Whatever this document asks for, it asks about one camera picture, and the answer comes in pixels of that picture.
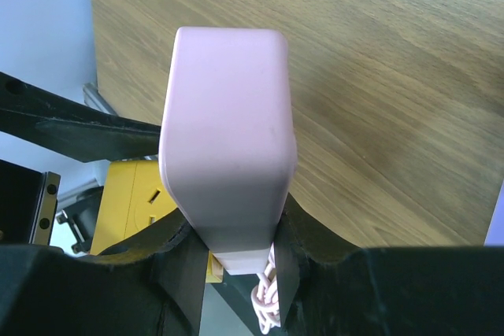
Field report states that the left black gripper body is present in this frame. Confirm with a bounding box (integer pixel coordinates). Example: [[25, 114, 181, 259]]
[[0, 161, 61, 246]]

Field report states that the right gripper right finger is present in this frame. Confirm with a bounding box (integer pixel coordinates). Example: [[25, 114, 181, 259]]
[[274, 197, 503, 335]]

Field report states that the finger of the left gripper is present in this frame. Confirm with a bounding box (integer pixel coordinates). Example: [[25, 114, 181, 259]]
[[1, 72, 161, 162]]

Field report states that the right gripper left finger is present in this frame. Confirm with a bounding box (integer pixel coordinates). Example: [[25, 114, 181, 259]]
[[1, 210, 209, 335]]

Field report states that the yellow cube plug adapter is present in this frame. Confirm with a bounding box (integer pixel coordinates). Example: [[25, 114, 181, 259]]
[[89, 159, 225, 284]]

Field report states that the pink power strip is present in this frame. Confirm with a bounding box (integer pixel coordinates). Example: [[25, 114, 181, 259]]
[[158, 27, 297, 275]]

